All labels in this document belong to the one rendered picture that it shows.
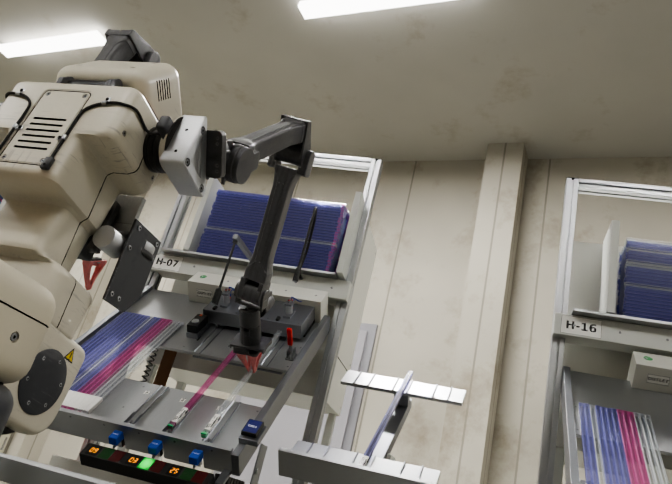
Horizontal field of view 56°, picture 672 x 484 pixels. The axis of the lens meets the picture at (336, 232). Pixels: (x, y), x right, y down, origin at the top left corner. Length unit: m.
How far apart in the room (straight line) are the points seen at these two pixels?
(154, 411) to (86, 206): 0.76
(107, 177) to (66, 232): 0.13
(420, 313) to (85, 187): 4.31
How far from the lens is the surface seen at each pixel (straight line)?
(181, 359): 2.45
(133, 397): 1.85
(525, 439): 4.86
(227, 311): 2.09
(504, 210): 5.24
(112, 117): 1.16
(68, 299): 1.14
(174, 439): 1.66
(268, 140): 1.44
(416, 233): 5.61
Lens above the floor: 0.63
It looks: 24 degrees up
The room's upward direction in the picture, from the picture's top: 15 degrees clockwise
